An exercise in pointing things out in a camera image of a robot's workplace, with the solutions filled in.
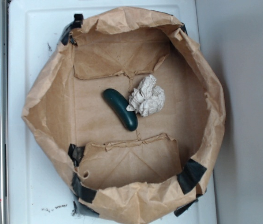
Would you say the crumpled white paper ball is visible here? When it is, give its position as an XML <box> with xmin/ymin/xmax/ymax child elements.
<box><xmin>126</xmin><ymin>74</ymin><xmax>166</xmax><ymax>117</ymax></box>

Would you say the brown paper bag tray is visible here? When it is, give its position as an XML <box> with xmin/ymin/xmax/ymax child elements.
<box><xmin>22</xmin><ymin>7</ymin><xmax>226</xmax><ymax>224</ymax></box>

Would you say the white plastic board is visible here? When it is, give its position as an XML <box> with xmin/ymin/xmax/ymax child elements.
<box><xmin>7</xmin><ymin>0</ymin><xmax>222</xmax><ymax>224</ymax></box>

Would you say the dark green plastic pickle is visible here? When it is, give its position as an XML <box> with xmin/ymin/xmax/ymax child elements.
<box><xmin>103</xmin><ymin>88</ymin><xmax>138</xmax><ymax>131</ymax></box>

